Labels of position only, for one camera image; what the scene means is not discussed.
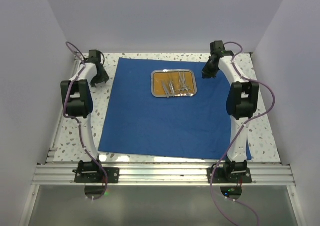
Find steel tray orange liner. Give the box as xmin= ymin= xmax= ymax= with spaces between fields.
xmin=151 ymin=69 xmax=198 ymax=98

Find steel surgical scissors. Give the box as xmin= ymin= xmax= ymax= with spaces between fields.
xmin=177 ymin=71 xmax=193 ymax=93

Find aluminium front rail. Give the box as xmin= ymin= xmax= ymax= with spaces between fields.
xmin=31 ymin=162 xmax=296 ymax=186

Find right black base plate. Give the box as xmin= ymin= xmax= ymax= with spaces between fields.
xmin=206 ymin=160 xmax=253 ymax=183

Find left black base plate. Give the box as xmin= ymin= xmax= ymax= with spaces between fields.
xmin=72 ymin=160 xmax=120 ymax=183

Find blue surgical cloth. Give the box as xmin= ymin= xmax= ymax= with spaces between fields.
xmin=97 ymin=57 xmax=253 ymax=160

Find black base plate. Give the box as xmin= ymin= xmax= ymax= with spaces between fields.
xmin=206 ymin=160 xmax=253 ymax=183
xmin=72 ymin=160 xmax=120 ymax=183

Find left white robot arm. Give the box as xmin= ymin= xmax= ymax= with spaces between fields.
xmin=60 ymin=49 xmax=110 ymax=183

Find steel forceps clamp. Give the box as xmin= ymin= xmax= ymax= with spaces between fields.
xmin=177 ymin=72 xmax=190 ymax=94

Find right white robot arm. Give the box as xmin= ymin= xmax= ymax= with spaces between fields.
xmin=202 ymin=40 xmax=260 ymax=183

